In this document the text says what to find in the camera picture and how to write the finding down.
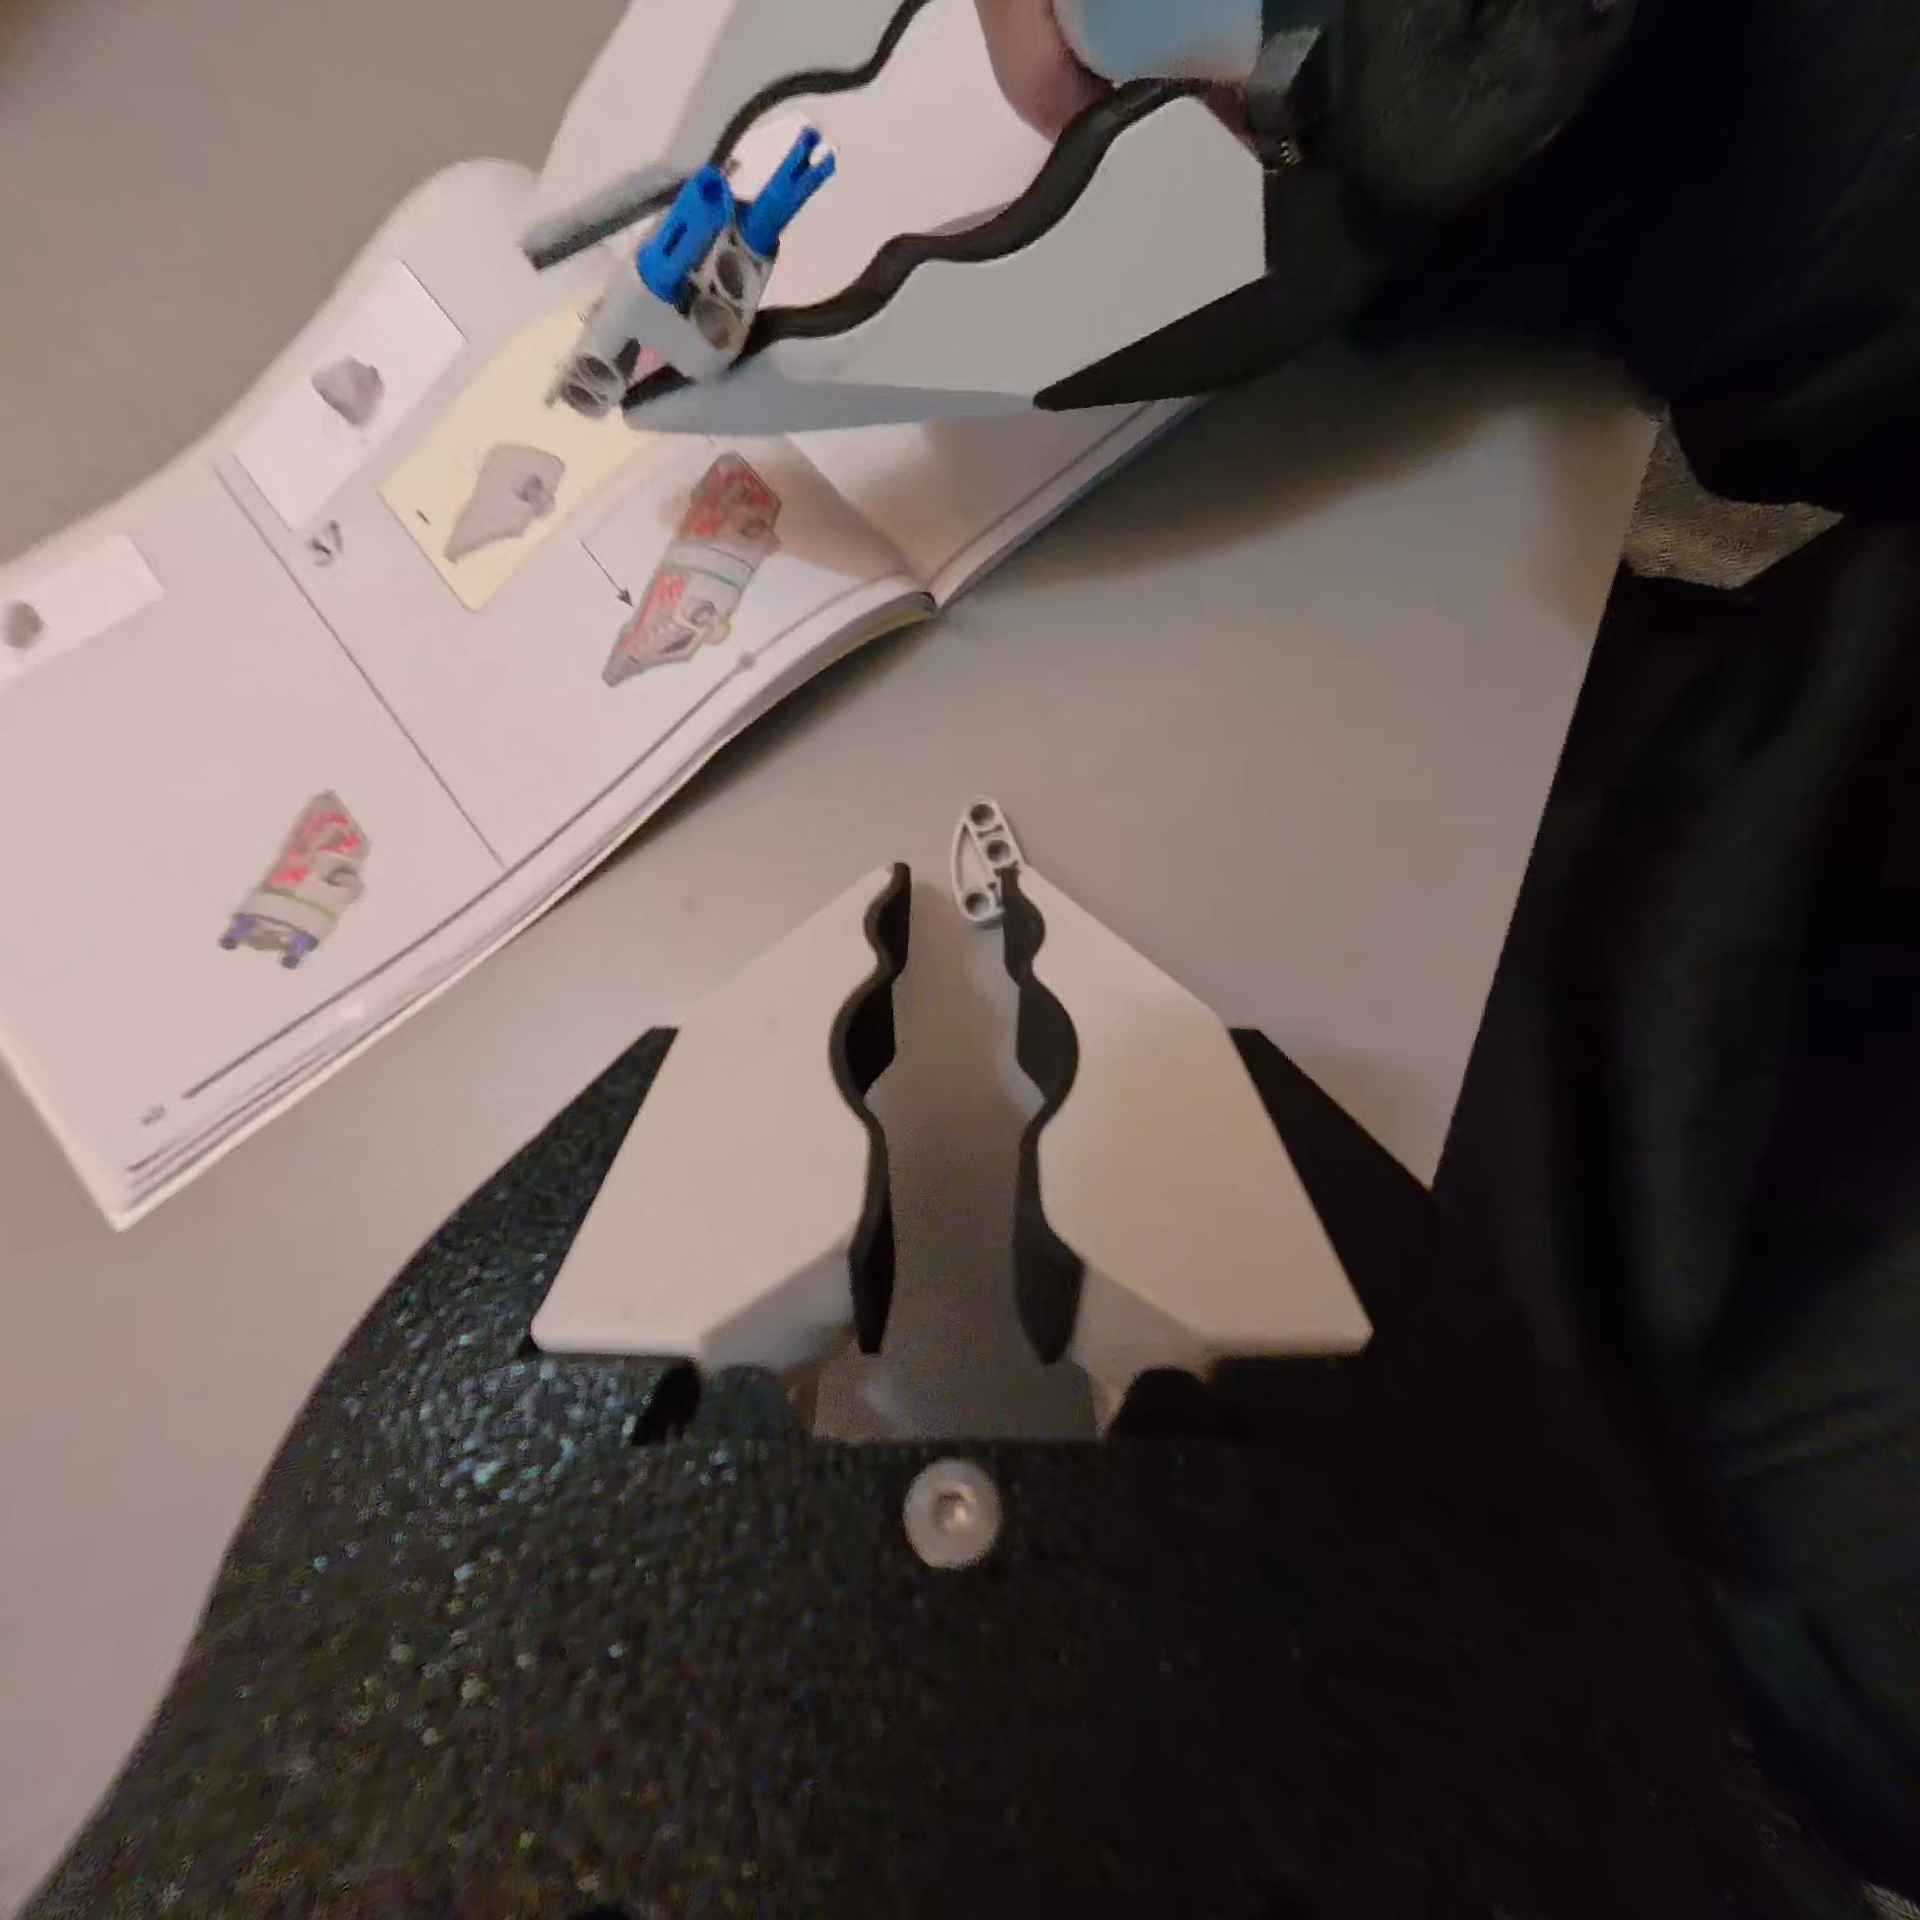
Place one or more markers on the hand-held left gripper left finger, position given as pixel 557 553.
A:
pixel 720 1170

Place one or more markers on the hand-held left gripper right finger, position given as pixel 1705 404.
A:
pixel 1184 1185

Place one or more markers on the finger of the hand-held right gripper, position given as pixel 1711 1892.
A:
pixel 1051 316
pixel 705 75

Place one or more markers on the open instruction booklet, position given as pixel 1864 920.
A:
pixel 376 721

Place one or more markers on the grey toy brick assembly blue pins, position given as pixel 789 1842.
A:
pixel 692 283

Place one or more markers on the small grey curved toy brick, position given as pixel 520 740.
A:
pixel 983 868

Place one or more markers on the person's black clothing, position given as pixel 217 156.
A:
pixel 1725 1049

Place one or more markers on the grey desk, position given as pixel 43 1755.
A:
pixel 1201 674

